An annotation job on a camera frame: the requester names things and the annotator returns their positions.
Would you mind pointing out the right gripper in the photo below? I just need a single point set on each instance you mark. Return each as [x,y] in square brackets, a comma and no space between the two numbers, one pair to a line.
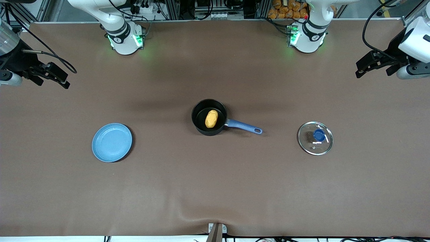
[16,59]

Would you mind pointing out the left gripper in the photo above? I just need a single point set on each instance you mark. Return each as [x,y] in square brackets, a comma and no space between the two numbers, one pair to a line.
[395,49]

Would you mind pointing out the glass lid with blue knob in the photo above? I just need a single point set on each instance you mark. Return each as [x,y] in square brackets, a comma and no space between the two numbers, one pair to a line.
[319,135]

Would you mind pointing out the yellow potato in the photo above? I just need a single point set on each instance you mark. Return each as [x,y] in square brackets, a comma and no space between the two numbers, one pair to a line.
[211,118]

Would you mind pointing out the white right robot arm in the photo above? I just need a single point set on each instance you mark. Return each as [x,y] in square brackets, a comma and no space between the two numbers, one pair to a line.
[124,40]

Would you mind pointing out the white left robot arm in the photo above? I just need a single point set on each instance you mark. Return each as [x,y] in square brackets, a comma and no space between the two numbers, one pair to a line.
[309,37]

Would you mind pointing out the blue round plate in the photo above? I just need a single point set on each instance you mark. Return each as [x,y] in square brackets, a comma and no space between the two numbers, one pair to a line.
[112,143]

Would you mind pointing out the bag of orange items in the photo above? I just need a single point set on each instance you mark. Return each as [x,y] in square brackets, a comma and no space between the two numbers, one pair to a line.
[285,8]

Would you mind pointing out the white power strip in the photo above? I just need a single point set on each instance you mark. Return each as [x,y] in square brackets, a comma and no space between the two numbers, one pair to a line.
[215,15]

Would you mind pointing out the brown table cover mat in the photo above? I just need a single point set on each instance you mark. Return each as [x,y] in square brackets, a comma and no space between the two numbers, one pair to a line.
[215,185]

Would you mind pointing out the aluminium frame corner post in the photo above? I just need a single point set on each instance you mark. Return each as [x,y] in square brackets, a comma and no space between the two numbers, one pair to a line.
[408,20]

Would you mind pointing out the metal table clamp bracket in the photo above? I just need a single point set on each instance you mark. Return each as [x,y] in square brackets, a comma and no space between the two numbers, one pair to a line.
[216,233]

